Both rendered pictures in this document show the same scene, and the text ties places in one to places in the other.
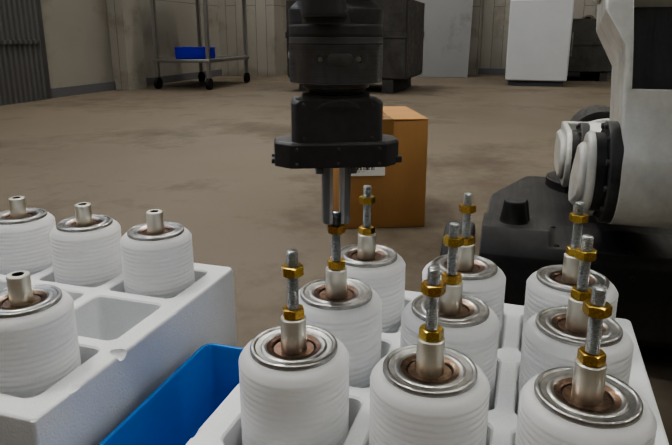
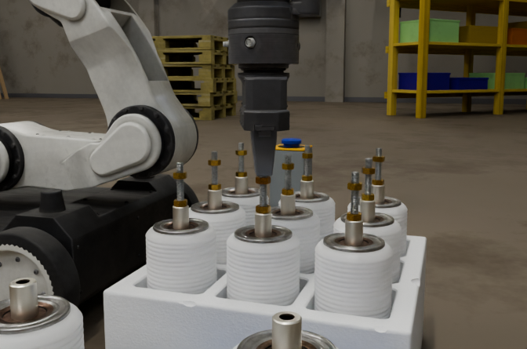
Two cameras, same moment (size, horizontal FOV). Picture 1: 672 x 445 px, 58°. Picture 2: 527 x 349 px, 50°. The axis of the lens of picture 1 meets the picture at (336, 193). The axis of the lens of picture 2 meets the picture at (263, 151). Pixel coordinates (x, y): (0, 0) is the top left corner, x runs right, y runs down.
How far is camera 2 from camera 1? 0.93 m
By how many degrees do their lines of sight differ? 88
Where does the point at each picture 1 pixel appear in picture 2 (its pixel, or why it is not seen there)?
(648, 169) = (180, 129)
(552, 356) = (328, 209)
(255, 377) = (387, 255)
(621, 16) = (119, 31)
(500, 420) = not seen: hidden behind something
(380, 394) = (388, 232)
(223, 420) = (362, 319)
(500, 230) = (67, 216)
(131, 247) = (65, 333)
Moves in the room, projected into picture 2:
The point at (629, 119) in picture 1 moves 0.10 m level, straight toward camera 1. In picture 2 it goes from (158, 100) to (201, 102)
